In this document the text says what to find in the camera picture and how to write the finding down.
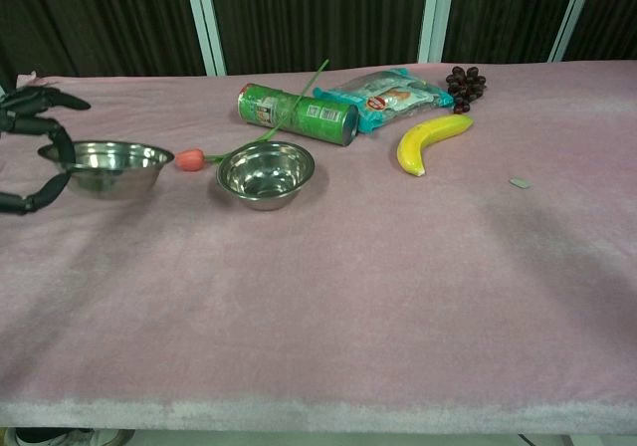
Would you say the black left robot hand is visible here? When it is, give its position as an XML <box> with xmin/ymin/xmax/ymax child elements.
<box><xmin>0</xmin><ymin>85</ymin><xmax>93</xmax><ymax>216</ymax></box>

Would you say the pink tablecloth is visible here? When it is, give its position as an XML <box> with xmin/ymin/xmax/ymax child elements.
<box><xmin>0</xmin><ymin>60</ymin><xmax>637</xmax><ymax>435</ymax></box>

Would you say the yellow banana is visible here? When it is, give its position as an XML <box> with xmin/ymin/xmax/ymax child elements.
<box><xmin>396</xmin><ymin>113</ymin><xmax>475</xmax><ymax>177</ymax></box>

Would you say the dark pleated curtain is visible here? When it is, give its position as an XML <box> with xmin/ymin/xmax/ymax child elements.
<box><xmin>0</xmin><ymin>0</ymin><xmax>637</xmax><ymax>100</ymax></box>

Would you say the green chip can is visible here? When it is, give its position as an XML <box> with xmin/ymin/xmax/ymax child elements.
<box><xmin>235</xmin><ymin>83</ymin><xmax>360</xmax><ymax>147</ymax></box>

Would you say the black white sneaker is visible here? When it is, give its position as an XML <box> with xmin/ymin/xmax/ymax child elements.
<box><xmin>2</xmin><ymin>426</ymin><xmax>135</xmax><ymax>446</ymax></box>

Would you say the dark purple grape bunch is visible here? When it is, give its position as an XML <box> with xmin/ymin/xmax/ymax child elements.
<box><xmin>445</xmin><ymin>66</ymin><xmax>489</xmax><ymax>115</ymax></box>

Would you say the deep metal bowl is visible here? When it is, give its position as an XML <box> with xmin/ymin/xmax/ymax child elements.
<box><xmin>216</xmin><ymin>140</ymin><xmax>317</xmax><ymax>212</ymax></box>

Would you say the teal clear snack bag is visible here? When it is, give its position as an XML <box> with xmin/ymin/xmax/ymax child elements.
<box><xmin>312</xmin><ymin>67</ymin><xmax>456</xmax><ymax>136</ymax></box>

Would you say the artificial pink tulip flower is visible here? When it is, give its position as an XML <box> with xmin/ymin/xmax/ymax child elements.
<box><xmin>173</xmin><ymin>58</ymin><xmax>330</xmax><ymax>173</ymax></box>

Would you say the white frame post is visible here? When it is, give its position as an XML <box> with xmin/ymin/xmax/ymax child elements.
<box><xmin>182</xmin><ymin>0</ymin><xmax>229</xmax><ymax>77</ymax></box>
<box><xmin>548</xmin><ymin>0</ymin><xmax>601</xmax><ymax>64</ymax></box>
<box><xmin>417</xmin><ymin>0</ymin><xmax>458</xmax><ymax>65</ymax></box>

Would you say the shallow wide metal bowl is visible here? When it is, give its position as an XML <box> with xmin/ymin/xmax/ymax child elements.
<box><xmin>38</xmin><ymin>139</ymin><xmax>175</xmax><ymax>201</ymax></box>

